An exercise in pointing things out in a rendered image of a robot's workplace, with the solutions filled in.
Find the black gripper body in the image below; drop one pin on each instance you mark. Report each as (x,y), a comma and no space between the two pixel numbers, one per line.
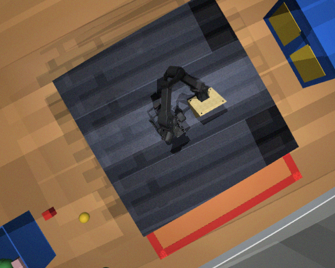
(180,116)

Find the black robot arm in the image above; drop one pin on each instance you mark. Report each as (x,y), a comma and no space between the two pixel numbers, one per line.
(166,120)

